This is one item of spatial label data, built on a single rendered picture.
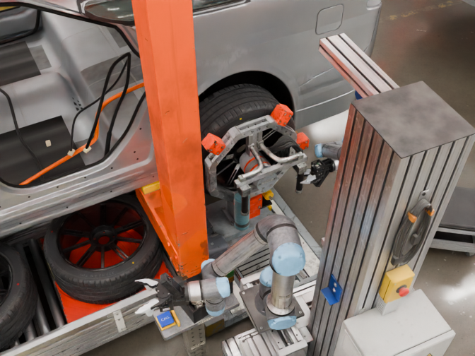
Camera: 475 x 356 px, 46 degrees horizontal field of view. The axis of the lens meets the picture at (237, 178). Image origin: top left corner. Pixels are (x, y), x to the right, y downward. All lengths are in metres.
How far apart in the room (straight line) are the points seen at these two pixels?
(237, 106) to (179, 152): 0.72
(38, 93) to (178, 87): 1.64
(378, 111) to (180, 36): 0.75
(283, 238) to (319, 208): 2.05
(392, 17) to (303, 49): 3.15
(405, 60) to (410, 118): 3.94
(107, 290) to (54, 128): 1.04
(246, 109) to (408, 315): 1.35
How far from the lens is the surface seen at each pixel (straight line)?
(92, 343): 3.28
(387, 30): 5.91
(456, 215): 3.73
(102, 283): 3.08
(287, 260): 1.94
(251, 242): 2.10
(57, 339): 3.12
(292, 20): 2.92
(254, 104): 2.93
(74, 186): 2.97
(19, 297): 3.15
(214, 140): 2.79
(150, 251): 3.14
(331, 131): 4.58
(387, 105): 1.62
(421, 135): 1.55
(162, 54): 1.97
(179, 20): 1.93
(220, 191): 3.07
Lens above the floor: 3.02
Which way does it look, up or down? 47 degrees down
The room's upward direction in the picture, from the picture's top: straight up
